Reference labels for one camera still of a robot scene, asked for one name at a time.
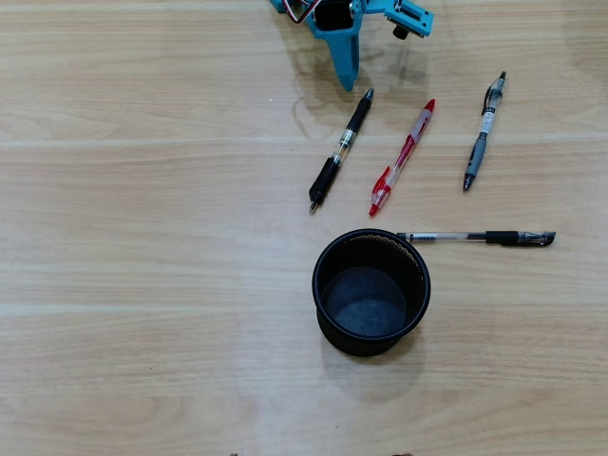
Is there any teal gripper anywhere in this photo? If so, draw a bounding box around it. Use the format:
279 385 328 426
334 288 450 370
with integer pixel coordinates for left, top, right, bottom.
303 0 396 93

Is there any black pen with clear window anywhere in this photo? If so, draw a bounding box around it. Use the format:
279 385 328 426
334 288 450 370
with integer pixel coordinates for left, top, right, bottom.
308 87 375 214

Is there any red clear retractable pen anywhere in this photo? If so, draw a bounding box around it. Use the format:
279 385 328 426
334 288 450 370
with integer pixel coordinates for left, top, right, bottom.
369 98 437 218

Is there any grey grip retractable pen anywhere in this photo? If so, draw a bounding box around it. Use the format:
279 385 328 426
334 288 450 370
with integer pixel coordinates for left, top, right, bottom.
463 70 507 193

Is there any clear pen with black cap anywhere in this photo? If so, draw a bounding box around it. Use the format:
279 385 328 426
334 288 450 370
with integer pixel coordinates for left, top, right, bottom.
396 230 557 248

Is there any black mesh pen holder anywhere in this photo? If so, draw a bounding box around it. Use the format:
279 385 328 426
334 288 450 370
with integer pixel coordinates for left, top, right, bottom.
311 228 432 358

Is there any red white black servo cable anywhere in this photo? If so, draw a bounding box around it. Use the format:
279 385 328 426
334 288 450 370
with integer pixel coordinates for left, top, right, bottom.
277 0 320 25

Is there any teal wrist camera module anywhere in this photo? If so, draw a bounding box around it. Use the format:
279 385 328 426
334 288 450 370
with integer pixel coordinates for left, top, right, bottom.
383 0 435 42

